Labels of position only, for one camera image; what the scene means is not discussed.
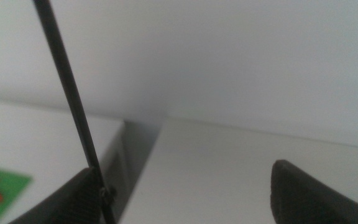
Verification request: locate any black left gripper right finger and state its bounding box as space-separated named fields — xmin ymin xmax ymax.
xmin=270 ymin=159 xmax=358 ymax=224

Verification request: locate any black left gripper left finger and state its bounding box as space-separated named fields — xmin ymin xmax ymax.
xmin=7 ymin=167 xmax=104 ymax=224

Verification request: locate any green card with red mark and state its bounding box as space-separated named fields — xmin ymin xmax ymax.
xmin=0 ymin=164 xmax=33 ymax=224

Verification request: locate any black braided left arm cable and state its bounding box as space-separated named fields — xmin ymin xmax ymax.
xmin=32 ymin=0 xmax=117 ymax=224

